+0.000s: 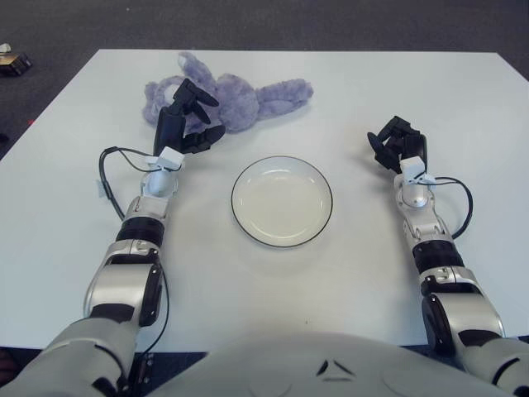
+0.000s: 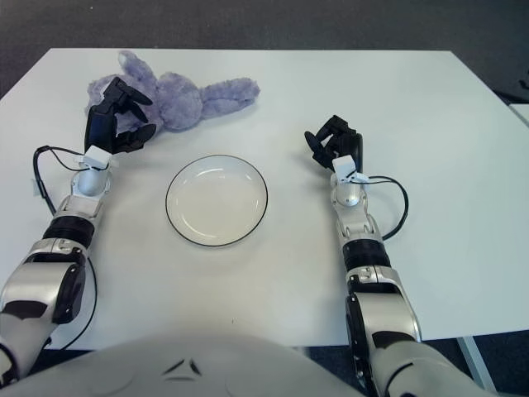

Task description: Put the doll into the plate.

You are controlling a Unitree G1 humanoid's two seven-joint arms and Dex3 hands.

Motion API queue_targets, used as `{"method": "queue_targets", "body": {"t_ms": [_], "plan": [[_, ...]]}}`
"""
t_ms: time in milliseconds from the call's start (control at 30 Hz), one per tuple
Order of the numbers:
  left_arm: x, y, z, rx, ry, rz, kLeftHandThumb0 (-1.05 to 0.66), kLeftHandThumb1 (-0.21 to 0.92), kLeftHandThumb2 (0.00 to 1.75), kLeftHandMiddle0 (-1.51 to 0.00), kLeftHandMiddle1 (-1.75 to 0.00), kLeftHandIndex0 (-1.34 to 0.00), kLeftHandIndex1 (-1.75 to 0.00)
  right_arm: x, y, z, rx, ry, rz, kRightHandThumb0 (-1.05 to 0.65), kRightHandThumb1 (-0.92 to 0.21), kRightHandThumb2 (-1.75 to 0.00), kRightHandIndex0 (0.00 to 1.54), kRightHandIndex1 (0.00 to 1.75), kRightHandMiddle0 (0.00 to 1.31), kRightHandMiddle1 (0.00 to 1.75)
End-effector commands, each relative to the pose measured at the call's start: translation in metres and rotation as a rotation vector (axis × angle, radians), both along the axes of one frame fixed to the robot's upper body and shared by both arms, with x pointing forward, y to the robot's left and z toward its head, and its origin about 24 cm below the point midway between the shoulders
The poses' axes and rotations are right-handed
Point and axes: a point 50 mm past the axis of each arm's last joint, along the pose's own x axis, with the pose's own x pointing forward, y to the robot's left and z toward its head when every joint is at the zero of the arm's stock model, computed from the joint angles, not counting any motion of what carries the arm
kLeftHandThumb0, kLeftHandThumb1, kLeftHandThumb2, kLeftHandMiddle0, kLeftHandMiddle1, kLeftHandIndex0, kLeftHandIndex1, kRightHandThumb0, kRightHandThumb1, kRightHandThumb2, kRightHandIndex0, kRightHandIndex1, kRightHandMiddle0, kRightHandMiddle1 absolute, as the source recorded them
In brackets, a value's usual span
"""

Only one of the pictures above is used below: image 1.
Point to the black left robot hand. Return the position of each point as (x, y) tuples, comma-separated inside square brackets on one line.
[(169, 128)]

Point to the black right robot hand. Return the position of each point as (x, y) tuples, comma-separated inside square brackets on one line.
[(392, 149)]

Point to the purple plush bunny doll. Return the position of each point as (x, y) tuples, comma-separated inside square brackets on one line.
[(239, 99)]

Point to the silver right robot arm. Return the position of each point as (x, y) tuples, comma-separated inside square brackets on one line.
[(463, 306)]

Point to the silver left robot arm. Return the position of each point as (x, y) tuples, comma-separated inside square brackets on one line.
[(124, 285)]

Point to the white plate with black rim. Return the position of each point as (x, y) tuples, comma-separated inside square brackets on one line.
[(281, 204)]

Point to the dark box on floor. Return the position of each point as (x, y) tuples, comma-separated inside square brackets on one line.
[(14, 62)]

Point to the white item on floor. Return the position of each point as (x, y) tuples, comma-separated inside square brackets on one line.
[(4, 47)]

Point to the grey robot torso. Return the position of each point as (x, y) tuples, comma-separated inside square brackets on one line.
[(310, 364)]

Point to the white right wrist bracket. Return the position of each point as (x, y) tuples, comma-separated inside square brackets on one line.
[(411, 165)]

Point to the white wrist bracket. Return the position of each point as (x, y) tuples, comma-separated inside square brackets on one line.
[(171, 157), (411, 165)]

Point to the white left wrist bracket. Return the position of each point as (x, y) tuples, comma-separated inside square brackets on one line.
[(171, 157)]

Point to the black bracket under table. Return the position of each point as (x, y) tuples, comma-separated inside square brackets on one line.
[(146, 366)]

